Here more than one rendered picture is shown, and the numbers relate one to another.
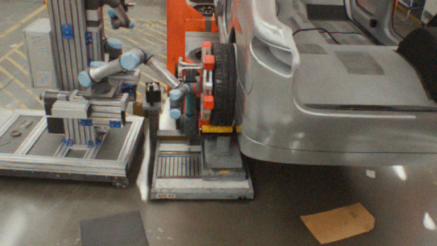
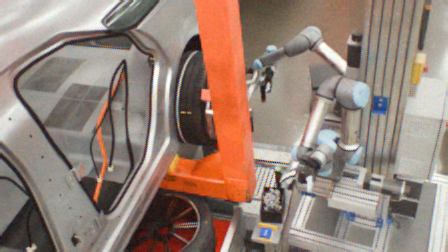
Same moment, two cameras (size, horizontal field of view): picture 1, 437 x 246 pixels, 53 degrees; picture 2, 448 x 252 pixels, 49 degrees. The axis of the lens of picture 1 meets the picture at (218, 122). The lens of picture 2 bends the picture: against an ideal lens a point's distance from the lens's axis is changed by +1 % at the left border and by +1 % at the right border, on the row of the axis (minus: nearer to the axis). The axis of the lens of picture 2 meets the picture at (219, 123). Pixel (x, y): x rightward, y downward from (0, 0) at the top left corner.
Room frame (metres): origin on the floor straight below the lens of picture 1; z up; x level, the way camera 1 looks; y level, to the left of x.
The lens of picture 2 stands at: (5.56, 1.37, 2.98)
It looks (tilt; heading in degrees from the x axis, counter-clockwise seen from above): 41 degrees down; 209
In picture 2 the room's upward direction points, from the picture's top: 9 degrees counter-clockwise
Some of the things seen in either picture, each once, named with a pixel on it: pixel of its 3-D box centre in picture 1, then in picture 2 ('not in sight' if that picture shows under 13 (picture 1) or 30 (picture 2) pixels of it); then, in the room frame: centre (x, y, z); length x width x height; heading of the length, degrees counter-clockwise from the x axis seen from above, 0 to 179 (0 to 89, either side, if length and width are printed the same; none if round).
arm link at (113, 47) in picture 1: (114, 47); (327, 143); (3.56, 0.93, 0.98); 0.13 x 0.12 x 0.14; 75
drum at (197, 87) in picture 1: (196, 84); not in sight; (3.20, 0.19, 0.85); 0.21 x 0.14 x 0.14; 95
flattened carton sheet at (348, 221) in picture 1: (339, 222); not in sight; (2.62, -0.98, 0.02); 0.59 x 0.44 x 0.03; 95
